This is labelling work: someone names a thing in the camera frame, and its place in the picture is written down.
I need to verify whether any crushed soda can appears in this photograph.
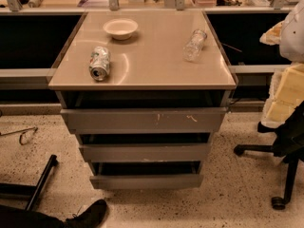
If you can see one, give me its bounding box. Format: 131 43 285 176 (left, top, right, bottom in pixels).
89 47 110 81

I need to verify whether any grey middle drawer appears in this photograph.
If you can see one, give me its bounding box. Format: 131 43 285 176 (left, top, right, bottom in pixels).
79 143 211 162

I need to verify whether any grey drawer cabinet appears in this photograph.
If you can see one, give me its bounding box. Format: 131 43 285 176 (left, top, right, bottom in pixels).
49 10 237 176

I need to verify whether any grey bottom drawer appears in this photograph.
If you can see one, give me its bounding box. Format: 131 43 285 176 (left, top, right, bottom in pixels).
89 174 203 190

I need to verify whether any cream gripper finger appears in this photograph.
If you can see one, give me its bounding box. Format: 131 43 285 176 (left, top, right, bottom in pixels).
266 64 304 122
259 22 283 46

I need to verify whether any black office chair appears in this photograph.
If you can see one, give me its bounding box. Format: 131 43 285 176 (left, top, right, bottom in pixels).
234 103 304 210

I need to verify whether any metal hook on floor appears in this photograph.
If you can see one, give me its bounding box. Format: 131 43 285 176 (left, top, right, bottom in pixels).
0 126 38 145

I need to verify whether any clear plastic bottle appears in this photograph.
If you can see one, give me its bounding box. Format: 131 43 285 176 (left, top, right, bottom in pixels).
183 29 207 62

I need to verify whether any grey top drawer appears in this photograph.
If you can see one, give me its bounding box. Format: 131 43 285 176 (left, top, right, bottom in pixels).
61 107 226 134

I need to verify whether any black shoe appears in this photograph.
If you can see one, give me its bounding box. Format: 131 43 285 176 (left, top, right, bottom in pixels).
65 199 107 228

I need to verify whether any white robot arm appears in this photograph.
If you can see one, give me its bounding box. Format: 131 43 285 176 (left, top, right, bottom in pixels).
259 0 304 128

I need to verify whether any black stand leg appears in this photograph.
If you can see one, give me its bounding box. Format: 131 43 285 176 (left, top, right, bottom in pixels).
0 155 58 211

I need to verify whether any dark trouser leg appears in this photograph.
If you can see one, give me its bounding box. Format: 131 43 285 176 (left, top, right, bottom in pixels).
0 205 66 228

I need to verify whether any white bowl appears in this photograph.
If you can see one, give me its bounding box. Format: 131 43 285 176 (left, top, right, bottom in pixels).
103 18 138 41

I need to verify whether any grey drawer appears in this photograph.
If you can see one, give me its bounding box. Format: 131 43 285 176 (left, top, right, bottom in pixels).
89 174 203 190
79 143 211 162
61 107 226 134

